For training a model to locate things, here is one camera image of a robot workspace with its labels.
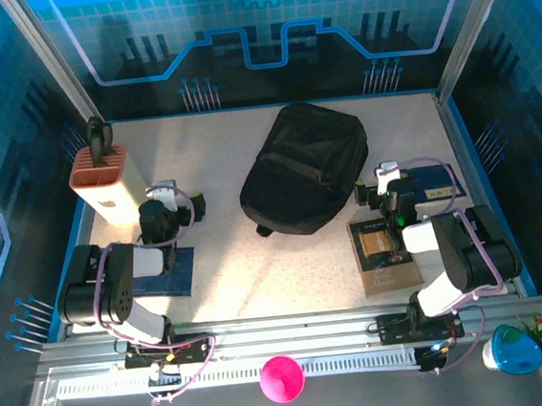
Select black backpack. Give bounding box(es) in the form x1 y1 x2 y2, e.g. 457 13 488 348
230 96 379 242

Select brown and dark cover book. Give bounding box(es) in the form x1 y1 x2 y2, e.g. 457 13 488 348
346 212 427 301

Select plain dark blue book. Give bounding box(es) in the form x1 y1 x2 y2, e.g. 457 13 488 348
404 160 468 206

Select cream holder with orange top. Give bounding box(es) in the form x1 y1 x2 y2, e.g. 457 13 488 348
64 141 155 230

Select blue book with yellow label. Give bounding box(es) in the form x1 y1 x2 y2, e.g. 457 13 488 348
129 245 199 303

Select black scissors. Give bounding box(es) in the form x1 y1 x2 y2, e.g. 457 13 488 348
84 115 118 167

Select small black control box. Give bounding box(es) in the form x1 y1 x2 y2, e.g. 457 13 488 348
145 364 185 403
417 338 456 374

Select pink plastic cone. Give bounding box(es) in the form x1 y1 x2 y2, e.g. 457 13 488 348
258 352 309 405

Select blue and white jar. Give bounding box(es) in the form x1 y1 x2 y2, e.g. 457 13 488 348
479 320 542 378

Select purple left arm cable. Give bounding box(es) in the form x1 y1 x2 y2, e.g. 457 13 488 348
81 179 224 406

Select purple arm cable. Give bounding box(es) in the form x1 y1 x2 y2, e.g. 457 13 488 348
81 179 224 406
376 150 513 380

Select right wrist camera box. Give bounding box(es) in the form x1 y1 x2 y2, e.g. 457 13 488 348
374 160 403 196

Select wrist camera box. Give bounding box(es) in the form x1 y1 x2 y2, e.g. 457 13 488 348
144 179 181 215
374 160 403 196

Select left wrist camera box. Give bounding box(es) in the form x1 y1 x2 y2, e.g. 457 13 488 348
144 179 181 215

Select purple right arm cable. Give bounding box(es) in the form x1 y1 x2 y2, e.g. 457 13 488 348
376 150 513 380

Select aluminium table side rail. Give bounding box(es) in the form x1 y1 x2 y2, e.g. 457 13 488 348
434 86 521 300

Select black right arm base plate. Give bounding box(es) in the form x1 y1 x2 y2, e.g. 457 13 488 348
375 307 466 346

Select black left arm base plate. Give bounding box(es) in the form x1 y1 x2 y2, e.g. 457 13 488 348
122 331 219 372

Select aluminium cross rail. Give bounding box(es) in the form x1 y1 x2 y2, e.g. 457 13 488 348
33 289 542 380

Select white slotted cable duct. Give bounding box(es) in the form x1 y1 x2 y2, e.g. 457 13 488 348
54 346 421 402

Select aluminium frame post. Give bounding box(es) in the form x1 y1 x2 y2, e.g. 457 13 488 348
426 0 533 101
0 0 104 133

